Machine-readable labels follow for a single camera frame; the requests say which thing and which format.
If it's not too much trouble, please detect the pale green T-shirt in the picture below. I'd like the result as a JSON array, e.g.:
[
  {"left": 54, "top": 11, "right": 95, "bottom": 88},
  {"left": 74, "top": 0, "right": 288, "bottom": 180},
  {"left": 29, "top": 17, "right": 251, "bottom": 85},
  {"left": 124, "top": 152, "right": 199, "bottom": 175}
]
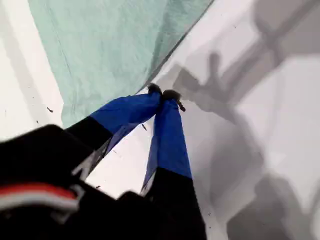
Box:
[{"left": 27, "top": 0, "right": 215, "bottom": 129}]

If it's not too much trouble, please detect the red and white wire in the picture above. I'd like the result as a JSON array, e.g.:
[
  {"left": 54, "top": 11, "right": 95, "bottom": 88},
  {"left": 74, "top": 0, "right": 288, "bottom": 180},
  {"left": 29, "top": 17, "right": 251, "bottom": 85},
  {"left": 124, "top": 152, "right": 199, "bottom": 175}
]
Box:
[{"left": 0, "top": 183, "right": 79, "bottom": 213}]

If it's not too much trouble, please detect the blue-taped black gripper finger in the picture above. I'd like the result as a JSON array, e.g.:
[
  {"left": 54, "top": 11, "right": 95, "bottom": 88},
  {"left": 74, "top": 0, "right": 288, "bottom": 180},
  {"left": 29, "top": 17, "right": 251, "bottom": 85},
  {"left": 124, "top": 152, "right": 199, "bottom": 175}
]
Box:
[
  {"left": 65, "top": 83, "right": 162, "bottom": 168},
  {"left": 140, "top": 89, "right": 208, "bottom": 240}
]

